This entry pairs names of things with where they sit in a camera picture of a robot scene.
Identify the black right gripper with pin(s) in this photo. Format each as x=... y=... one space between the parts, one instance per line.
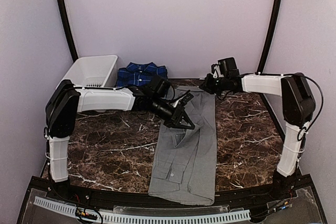
x=206 y=85

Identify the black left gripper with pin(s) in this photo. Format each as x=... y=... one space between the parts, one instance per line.
x=174 y=122

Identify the grey long sleeve shirt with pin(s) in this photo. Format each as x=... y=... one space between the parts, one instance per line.
x=184 y=164

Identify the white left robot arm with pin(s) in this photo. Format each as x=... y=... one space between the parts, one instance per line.
x=68 y=100

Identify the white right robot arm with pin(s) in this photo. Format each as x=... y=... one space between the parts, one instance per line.
x=296 y=102

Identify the blue plaid folded shirt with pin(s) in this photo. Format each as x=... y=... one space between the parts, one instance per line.
x=139 y=74

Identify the white plastic bin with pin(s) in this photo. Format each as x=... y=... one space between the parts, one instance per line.
x=93 y=71

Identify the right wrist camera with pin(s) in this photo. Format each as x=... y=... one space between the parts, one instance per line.
x=215 y=70

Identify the white slotted cable duct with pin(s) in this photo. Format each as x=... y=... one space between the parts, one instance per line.
x=142 y=215

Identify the black front rail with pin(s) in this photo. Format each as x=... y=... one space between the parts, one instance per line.
x=108 y=199

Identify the right black frame post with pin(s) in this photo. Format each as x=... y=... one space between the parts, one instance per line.
x=269 y=35

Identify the black frame post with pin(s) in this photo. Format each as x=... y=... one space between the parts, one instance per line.
x=269 y=35
x=67 y=29

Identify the left black frame post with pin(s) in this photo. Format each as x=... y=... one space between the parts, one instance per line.
x=67 y=29

